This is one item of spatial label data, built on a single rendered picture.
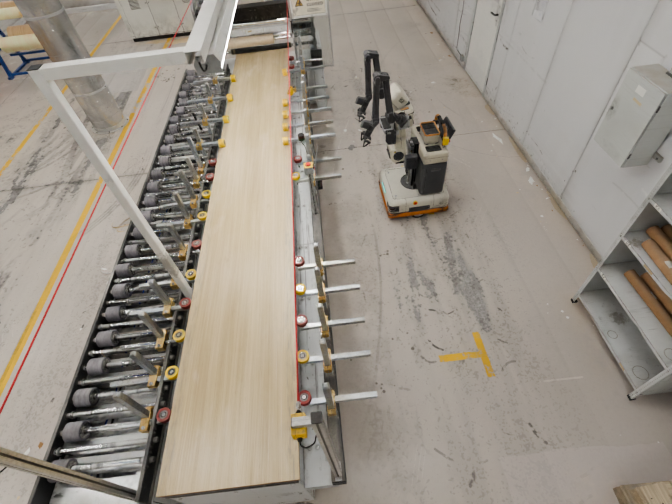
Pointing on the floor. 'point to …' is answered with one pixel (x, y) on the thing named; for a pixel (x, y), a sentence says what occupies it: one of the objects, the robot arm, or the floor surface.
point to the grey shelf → (655, 367)
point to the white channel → (45, 75)
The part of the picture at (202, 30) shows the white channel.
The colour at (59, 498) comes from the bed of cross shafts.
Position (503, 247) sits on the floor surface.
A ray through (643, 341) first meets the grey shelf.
